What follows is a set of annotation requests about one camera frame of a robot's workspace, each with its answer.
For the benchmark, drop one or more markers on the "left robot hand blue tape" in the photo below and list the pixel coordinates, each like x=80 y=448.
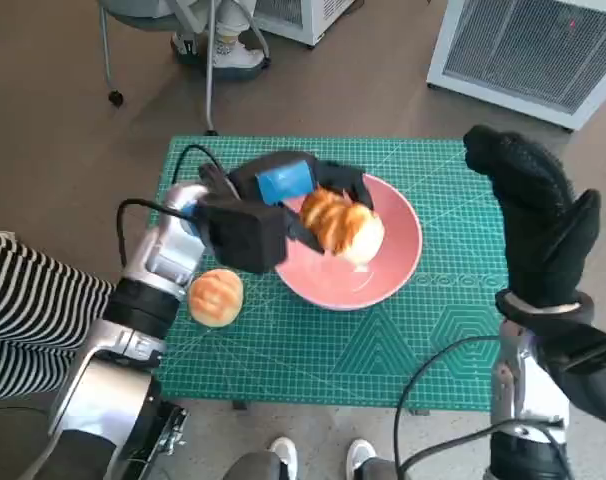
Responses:
x=283 y=180

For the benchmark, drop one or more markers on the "right robot hand black glove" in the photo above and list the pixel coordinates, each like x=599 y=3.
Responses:
x=538 y=225

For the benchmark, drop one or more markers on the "long striped toy bread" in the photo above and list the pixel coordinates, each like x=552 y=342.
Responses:
x=338 y=220

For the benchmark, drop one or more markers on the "round toy bread bun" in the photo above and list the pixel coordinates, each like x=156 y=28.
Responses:
x=215 y=297

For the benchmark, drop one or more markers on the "pink bowl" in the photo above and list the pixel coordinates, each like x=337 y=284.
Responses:
x=383 y=280

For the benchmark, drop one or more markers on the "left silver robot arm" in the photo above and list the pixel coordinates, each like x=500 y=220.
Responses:
x=168 y=250

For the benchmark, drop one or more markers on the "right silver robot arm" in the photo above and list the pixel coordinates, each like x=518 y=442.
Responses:
x=508 y=380

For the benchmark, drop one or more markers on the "person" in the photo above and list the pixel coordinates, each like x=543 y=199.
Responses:
x=23 y=310
x=283 y=450
x=230 y=55

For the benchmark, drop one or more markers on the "small white mesh cabinet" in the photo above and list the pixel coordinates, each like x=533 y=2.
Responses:
x=293 y=15

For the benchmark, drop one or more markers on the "green cutting mat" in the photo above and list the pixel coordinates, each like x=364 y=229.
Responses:
x=308 y=350

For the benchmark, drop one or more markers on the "large white mesh cabinet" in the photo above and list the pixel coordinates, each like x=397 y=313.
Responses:
x=523 y=45

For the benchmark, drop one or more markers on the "brown table clip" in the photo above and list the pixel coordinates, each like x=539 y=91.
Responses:
x=421 y=412
x=240 y=405

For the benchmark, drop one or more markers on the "grey wheeled chair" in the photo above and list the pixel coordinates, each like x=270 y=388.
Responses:
x=105 y=40

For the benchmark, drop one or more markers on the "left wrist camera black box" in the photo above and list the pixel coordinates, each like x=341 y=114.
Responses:
x=243 y=235

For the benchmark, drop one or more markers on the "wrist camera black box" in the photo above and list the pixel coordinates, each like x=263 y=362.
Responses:
x=243 y=235
x=588 y=370

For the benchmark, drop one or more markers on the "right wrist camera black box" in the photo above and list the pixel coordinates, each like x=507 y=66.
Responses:
x=588 y=370

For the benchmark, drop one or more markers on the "black metal bracket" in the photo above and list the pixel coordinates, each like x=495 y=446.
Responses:
x=168 y=425

